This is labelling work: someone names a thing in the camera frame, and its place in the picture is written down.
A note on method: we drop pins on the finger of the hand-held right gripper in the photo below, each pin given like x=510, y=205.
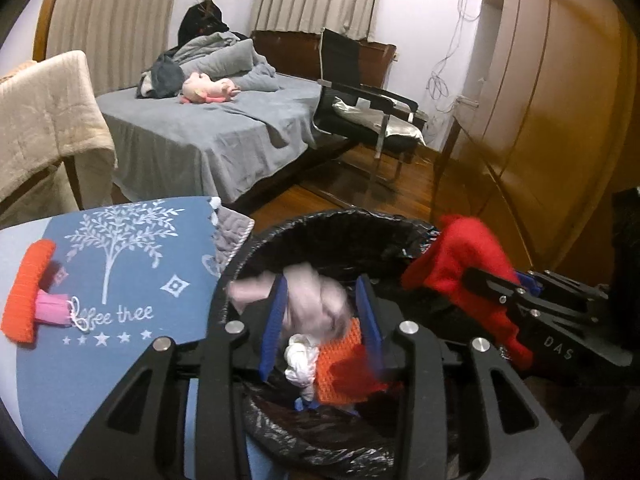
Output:
x=532, y=282
x=495, y=290

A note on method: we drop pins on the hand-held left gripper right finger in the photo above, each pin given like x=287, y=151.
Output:
x=371, y=330

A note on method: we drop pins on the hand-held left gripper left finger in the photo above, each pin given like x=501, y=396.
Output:
x=272, y=330

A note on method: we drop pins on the red cloth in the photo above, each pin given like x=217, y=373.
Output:
x=465, y=255

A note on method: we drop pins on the pink beige cloth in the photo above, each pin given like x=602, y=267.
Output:
x=310, y=300

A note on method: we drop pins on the orange knitted cloth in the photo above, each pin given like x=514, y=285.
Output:
x=335, y=365
x=27, y=290

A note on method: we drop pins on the black lined trash bin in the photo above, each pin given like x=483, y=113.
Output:
x=340, y=245

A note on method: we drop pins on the white crumpled cloth in bin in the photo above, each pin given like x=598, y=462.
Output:
x=300, y=360

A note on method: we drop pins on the grey quilted cloth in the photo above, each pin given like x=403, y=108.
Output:
x=230, y=230

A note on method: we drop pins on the blue tree print blanket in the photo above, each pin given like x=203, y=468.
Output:
x=125, y=340

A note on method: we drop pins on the wooden wardrobe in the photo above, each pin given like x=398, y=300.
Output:
x=550, y=110

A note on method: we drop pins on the silver cushion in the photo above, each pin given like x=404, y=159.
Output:
x=380, y=122

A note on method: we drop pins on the bed with grey sheet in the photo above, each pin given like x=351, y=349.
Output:
x=200, y=135

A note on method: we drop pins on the pink face mask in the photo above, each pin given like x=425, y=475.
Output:
x=50, y=307

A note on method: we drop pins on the pink plush toy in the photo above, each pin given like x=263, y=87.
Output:
x=205, y=89

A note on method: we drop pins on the dark blue clothes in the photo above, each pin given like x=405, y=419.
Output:
x=165, y=77

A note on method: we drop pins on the black cantilever chair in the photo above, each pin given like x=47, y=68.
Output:
x=340, y=55

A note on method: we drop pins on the grey duvet pile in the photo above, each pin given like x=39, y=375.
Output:
x=225, y=55

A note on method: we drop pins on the wooden headboard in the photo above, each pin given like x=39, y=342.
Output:
x=290, y=50

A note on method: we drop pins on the black hanging garment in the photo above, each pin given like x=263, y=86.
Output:
x=197, y=22

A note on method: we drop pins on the beige quilted blanket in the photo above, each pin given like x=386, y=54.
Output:
x=40, y=110

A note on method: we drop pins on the wooden window frame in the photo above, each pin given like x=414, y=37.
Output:
x=45, y=25

